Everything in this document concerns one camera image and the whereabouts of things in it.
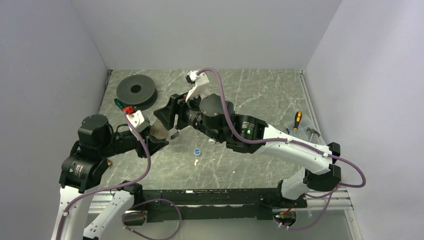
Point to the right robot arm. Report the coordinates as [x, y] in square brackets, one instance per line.
[317, 169]

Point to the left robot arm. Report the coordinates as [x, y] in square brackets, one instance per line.
[82, 171]

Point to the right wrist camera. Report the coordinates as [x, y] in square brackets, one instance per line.
[198, 81]

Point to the black filament spool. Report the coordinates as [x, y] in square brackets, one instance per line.
[138, 91]

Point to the small metal hammer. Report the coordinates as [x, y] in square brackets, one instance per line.
[313, 132]

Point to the green handled screwdriver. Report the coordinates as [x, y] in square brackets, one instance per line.
[119, 104]

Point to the small orange cap bottle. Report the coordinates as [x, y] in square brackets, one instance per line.
[158, 131]

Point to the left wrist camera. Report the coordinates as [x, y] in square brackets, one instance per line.
[138, 120]

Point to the yellow black screwdriver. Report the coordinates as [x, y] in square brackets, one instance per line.
[297, 120]

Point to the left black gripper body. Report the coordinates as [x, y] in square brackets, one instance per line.
[139, 149]

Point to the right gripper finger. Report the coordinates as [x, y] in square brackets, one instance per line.
[177, 102]
[166, 115]

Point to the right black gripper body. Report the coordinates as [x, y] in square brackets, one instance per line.
[187, 117]

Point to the blue Pocari Sweat cap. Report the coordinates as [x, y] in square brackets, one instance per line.
[197, 152]

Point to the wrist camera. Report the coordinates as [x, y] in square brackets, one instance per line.
[138, 120]
[198, 81]

